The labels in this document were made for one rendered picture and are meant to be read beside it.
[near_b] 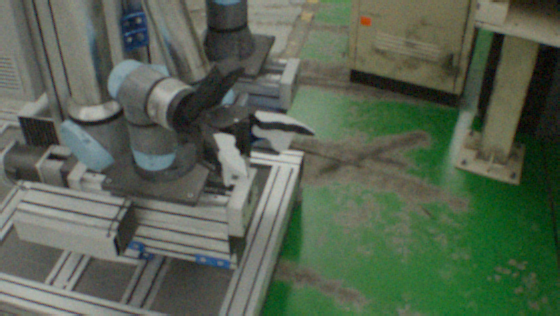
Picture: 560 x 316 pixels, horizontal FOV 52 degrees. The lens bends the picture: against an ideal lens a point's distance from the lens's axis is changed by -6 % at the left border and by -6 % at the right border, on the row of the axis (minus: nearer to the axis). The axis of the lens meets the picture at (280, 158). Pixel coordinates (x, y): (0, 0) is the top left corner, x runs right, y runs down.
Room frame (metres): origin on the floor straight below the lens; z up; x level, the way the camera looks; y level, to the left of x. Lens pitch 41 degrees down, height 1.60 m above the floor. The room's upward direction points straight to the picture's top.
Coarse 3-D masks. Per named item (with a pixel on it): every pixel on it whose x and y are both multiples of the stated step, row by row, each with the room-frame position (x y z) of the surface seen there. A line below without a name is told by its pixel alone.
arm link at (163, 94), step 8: (168, 80) 0.79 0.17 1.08; (176, 80) 0.79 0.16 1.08; (160, 88) 0.77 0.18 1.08; (168, 88) 0.77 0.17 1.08; (176, 88) 0.77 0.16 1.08; (184, 88) 0.77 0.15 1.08; (192, 88) 0.79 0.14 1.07; (152, 96) 0.76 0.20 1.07; (160, 96) 0.76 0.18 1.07; (168, 96) 0.75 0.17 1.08; (152, 104) 0.76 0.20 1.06; (160, 104) 0.75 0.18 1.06; (168, 104) 0.74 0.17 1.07; (152, 112) 0.74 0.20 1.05; (160, 112) 0.74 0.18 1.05; (160, 120) 0.74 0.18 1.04; (168, 128) 0.74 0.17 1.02
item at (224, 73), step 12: (228, 60) 0.72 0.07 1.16; (216, 72) 0.71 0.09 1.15; (228, 72) 0.70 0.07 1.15; (240, 72) 0.72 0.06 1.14; (204, 84) 0.72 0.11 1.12; (216, 84) 0.70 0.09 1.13; (228, 84) 0.71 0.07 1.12; (192, 96) 0.73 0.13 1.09; (204, 96) 0.71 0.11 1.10; (216, 96) 0.72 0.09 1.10; (192, 108) 0.72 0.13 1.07; (204, 108) 0.72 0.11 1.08
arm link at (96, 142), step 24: (72, 0) 0.87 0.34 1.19; (96, 0) 0.90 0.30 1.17; (72, 24) 0.87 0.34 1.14; (96, 24) 0.89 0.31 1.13; (72, 48) 0.87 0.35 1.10; (96, 48) 0.88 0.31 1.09; (72, 72) 0.87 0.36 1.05; (96, 72) 0.88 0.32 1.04; (72, 96) 0.91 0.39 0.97; (96, 96) 0.87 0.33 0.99; (72, 120) 0.87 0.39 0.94; (96, 120) 0.86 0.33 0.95; (120, 120) 0.88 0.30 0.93; (72, 144) 0.87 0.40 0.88; (96, 144) 0.84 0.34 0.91; (120, 144) 0.87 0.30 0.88; (96, 168) 0.85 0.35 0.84
